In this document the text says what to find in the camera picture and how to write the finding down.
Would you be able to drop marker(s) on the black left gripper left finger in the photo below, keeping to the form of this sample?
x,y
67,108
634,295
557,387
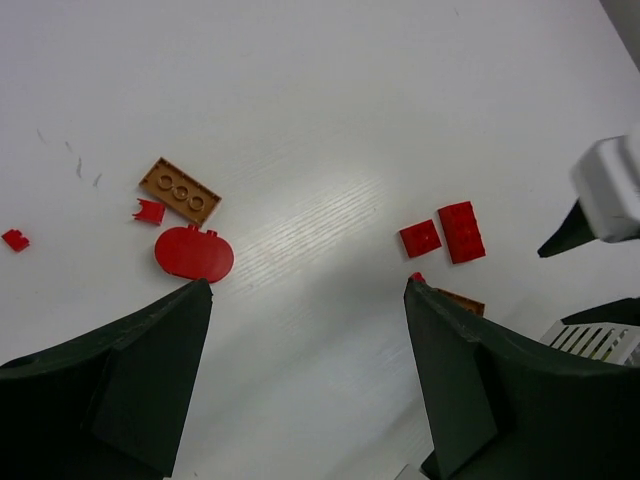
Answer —
x,y
111,403

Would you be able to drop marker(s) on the red rectangular lego brick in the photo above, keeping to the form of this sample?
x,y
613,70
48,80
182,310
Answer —
x,y
461,232

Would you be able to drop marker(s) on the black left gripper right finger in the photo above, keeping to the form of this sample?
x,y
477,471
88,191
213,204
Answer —
x,y
503,406

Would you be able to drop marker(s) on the red square lego brick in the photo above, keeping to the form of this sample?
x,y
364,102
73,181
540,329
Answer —
x,y
420,239

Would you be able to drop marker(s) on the white bin far right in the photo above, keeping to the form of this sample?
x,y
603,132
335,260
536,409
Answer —
x,y
607,342

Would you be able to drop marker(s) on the orange brown lego brick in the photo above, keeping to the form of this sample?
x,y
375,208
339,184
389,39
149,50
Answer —
x,y
179,191

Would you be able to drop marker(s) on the tiny red lego stud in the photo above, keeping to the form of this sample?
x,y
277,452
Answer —
x,y
418,277

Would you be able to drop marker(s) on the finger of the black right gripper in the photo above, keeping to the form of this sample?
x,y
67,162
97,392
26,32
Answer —
x,y
572,233

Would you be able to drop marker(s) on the tiny red lego far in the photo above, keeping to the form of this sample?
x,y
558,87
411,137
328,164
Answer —
x,y
15,240

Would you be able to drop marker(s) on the small red lego cluster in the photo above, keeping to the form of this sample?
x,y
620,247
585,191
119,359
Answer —
x,y
150,212

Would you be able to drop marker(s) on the black bin right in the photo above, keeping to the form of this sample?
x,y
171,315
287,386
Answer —
x,y
624,311

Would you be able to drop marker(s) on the red round lego piece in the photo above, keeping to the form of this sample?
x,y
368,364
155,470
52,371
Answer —
x,y
189,253

